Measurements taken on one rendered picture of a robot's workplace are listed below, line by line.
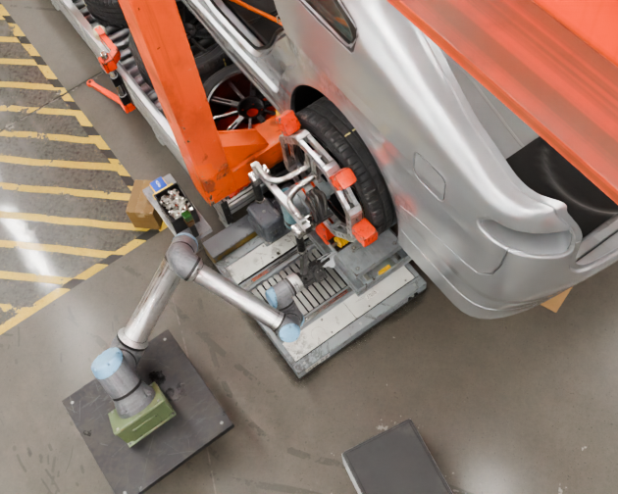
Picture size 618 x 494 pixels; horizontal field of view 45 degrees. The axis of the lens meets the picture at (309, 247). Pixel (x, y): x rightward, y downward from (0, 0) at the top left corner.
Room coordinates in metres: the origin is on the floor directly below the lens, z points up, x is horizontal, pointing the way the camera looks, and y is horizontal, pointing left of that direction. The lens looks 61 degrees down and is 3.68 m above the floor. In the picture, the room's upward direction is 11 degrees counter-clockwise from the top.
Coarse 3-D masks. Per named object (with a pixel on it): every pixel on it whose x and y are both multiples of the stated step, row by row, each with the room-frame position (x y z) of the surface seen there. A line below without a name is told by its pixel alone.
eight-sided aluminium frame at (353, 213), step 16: (288, 144) 2.11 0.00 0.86; (304, 144) 1.90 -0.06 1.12; (288, 160) 2.06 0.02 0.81; (320, 160) 1.80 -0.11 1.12; (304, 176) 2.02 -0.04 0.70; (336, 192) 1.68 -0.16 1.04; (352, 192) 1.68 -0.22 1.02; (352, 208) 1.63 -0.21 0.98; (336, 224) 1.78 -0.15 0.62; (352, 224) 1.61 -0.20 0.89; (352, 240) 1.60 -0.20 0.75
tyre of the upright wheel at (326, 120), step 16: (304, 112) 2.08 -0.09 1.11; (320, 112) 2.02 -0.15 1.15; (336, 112) 1.99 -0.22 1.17; (304, 128) 2.04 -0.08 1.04; (320, 128) 1.92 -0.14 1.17; (336, 128) 1.91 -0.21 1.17; (352, 128) 1.89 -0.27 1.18; (336, 144) 1.83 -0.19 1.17; (352, 144) 1.82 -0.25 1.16; (352, 160) 1.76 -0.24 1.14; (368, 160) 1.76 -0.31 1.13; (368, 176) 1.70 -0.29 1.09; (368, 192) 1.66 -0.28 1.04; (384, 192) 1.66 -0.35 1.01; (368, 208) 1.63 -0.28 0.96; (384, 208) 1.63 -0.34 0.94; (384, 224) 1.61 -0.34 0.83
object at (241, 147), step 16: (256, 128) 2.38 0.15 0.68; (272, 128) 2.36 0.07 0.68; (224, 144) 2.19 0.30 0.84; (240, 144) 2.21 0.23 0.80; (256, 144) 2.24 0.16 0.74; (272, 144) 2.26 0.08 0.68; (240, 160) 2.19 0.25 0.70; (256, 160) 2.20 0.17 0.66; (272, 160) 2.24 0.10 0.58; (240, 176) 2.16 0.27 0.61
